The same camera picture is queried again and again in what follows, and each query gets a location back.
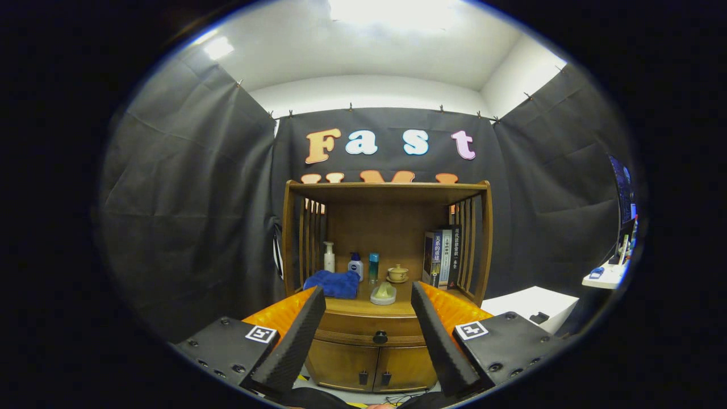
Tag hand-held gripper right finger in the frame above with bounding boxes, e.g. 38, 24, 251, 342
411, 281, 569, 397

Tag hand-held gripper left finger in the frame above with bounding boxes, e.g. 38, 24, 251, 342
173, 286, 327, 398

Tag wooden drawer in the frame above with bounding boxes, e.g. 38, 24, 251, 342
315, 311, 427, 347

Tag green handled brush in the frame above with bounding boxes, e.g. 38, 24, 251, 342
370, 282, 398, 306

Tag wooden cabinet door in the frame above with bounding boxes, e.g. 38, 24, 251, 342
306, 340, 380, 393
372, 345, 438, 393

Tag wooden countertop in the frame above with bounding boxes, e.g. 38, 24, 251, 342
293, 278, 483, 318

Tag wooden cabinet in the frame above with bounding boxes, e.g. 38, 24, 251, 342
282, 180, 494, 394

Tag blue towel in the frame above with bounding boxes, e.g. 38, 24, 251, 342
303, 269, 361, 300

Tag white box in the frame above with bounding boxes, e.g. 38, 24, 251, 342
481, 286, 580, 335

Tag book with blue spine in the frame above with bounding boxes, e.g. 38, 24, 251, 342
423, 231, 443, 288

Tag book with white spine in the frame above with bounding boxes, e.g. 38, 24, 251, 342
440, 228, 453, 286

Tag book with black spine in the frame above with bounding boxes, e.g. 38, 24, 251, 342
449, 225, 462, 289

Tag black backdrop cloth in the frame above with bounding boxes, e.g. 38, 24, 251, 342
97, 54, 634, 341

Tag small ceiling light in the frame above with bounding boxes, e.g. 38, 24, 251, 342
203, 37, 235, 60

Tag large ceiling light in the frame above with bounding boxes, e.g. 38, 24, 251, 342
329, 0, 461, 29

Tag floor cables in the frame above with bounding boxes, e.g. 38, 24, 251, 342
386, 389, 432, 407

